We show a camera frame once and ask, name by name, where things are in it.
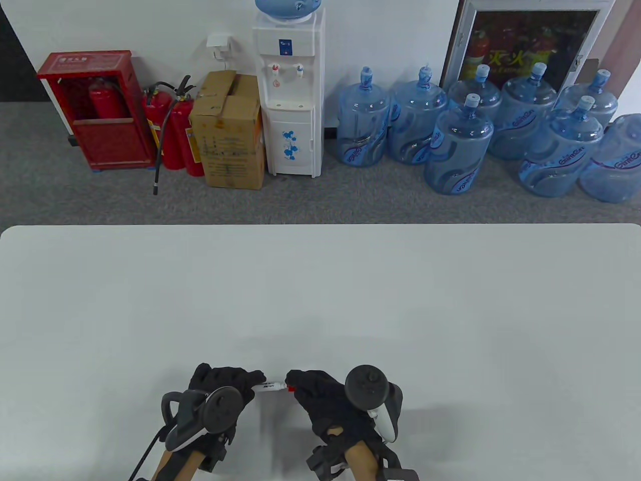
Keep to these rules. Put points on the aluminium framed hydrant cabinet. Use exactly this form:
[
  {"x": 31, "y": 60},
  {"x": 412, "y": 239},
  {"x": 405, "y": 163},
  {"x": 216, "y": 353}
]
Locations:
[{"x": 521, "y": 40}]

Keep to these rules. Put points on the group of blue water jugs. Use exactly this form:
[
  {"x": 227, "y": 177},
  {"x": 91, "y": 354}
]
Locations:
[{"x": 458, "y": 145}]

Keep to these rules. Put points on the red extinguisher behind cabinet glass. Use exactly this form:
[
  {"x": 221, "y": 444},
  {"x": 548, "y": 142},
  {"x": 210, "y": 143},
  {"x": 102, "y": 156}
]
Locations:
[{"x": 106, "y": 102}]

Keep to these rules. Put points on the person's right hand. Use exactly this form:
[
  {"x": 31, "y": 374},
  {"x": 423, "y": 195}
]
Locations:
[{"x": 320, "y": 396}]

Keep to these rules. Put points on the white marker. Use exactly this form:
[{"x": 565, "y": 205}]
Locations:
[{"x": 268, "y": 387}]

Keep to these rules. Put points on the red fire extinguisher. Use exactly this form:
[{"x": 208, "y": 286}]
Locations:
[
  {"x": 193, "y": 150},
  {"x": 168, "y": 145}
]

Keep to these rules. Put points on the grey right hand controller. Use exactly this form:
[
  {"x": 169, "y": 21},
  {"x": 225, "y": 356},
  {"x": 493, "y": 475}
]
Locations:
[{"x": 368, "y": 386}]

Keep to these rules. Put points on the white water dispenser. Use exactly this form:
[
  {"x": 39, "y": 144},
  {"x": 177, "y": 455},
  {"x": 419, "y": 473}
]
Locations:
[{"x": 290, "y": 120}]

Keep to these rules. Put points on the person's right forearm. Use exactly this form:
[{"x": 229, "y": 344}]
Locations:
[{"x": 363, "y": 463}]

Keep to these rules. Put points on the red fire extinguisher cabinet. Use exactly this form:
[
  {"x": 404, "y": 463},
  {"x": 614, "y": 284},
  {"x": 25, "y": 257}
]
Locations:
[{"x": 107, "y": 143}]

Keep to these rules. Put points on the brown cardboard box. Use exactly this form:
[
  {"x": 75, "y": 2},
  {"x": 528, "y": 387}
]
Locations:
[{"x": 230, "y": 145}]

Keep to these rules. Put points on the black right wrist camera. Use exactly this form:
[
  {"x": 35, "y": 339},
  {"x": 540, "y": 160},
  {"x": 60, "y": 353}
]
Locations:
[{"x": 400, "y": 475}]

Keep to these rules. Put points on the person's left forearm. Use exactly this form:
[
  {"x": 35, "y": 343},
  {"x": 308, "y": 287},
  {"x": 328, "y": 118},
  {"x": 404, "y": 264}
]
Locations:
[{"x": 180, "y": 463}]

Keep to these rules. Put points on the white wall socket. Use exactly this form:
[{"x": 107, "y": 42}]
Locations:
[{"x": 219, "y": 42}]

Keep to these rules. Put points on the blue dispenser water bottle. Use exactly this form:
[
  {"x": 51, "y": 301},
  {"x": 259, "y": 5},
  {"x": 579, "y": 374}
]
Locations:
[{"x": 288, "y": 7}]

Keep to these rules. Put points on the person's left hand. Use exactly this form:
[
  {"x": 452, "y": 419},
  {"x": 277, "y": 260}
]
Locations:
[{"x": 225, "y": 377}]

